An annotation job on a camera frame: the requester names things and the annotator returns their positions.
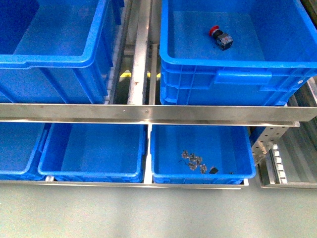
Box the lower blue bin far left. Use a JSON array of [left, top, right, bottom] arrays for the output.
[[0, 122, 51, 181]]

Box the pile of small metal clips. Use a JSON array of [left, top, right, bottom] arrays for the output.
[[177, 150, 220, 175]]

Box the steel shelf rail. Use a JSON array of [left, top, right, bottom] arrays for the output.
[[0, 179, 249, 190], [0, 104, 317, 126]]

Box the white roller track right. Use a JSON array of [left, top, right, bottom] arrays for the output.
[[270, 144, 288, 184]]

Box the steel front shelf rail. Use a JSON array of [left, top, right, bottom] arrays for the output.
[[0, 104, 317, 126]]

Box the steel lower shelf rail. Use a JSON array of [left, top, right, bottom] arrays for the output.
[[0, 179, 249, 190]]

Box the steel divider rail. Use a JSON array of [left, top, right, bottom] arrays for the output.
[[127, 0, 152, 106]]

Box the blue target upper bin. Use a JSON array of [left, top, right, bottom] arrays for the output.
[[160, 0, 317, 106]]

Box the red mushroom push button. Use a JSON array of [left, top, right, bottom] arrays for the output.
[[209, 25, 234, 51]]

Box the lower blue bin with clips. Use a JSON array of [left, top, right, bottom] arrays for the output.
[[151, 125, 256, 184]]

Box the blue middle upper bin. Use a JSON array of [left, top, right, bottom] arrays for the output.
[[0, 0, 125, 104]]

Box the perforated steel bracket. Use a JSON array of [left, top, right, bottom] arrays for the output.
[[250, 126, 289, 165]]

